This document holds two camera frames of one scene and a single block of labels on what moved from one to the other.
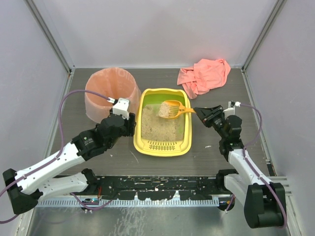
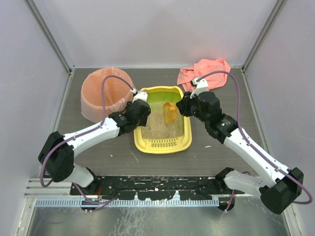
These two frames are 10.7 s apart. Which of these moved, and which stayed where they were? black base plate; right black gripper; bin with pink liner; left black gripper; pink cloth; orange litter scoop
Moved: right black gripper; orange litter scoop; left black gripper
Stayed: pink cloth; bin with pink liner; black base plate
